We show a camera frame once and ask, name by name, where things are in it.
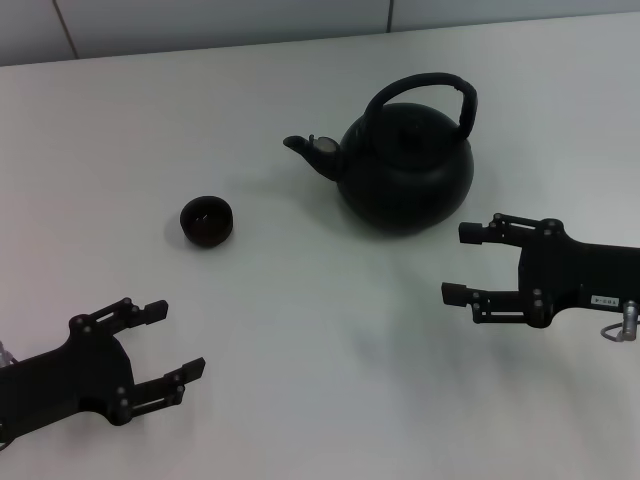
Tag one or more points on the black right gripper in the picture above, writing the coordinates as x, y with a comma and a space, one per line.
575, 272

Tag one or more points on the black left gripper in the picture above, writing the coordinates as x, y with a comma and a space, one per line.
80, 372

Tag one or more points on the small dark teacup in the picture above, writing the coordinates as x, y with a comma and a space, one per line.
207, 222

